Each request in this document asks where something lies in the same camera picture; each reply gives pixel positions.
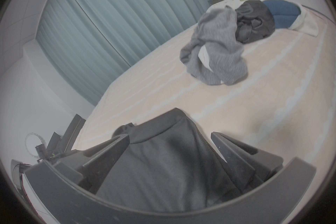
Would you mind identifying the white garment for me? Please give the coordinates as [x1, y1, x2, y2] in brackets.
[290, 5, 320, 36]

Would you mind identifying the grey garment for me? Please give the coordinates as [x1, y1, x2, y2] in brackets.
[180, 6, 249, 86]

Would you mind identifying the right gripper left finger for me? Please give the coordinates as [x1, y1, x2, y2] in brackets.
[55, 134, 131, 194]

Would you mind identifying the bed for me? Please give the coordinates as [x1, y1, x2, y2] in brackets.
[71, 0, 336, 192]

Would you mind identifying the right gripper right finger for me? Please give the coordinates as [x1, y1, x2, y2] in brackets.
[211, 132, 284, 191]

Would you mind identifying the shiny black garment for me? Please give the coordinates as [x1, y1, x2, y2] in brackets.
[234, 0, 276, 44]

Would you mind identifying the black T-shirt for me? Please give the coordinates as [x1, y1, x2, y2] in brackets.
[96, 108, 253, 214]

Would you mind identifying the dark blue garment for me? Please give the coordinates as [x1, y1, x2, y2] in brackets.
[263, 0, 301, 29]

